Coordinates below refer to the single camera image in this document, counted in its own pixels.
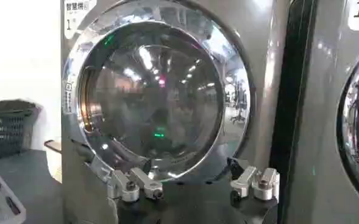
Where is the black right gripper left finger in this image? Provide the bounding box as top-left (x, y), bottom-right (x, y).
top-left (71, 138), bottom-right (165, 203)

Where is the grey plastic basket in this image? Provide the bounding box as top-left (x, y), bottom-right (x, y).
top-left (0, 169), bottom-right (27, 224)

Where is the brown wooden board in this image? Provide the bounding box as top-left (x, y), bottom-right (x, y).
top-left (44, 139), bottom-right (63, 154)

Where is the white label with characters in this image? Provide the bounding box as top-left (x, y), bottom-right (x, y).
top-left (63, 0), bottom-right (98, 40)

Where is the grey dryer with paper label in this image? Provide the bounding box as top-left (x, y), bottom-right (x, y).
top-left (60, 0), bottom-right (290, 224)

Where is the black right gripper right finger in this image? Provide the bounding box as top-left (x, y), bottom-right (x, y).
top-left (227, 157), bottom-right (280, 205)

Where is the dark green laundry basket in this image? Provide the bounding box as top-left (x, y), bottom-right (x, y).
top-left (0, 99), bottom-right (41, 161)

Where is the grey dryer with number label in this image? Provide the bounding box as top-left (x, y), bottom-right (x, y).
top-left (284, 0), bottom-right (359, 224)

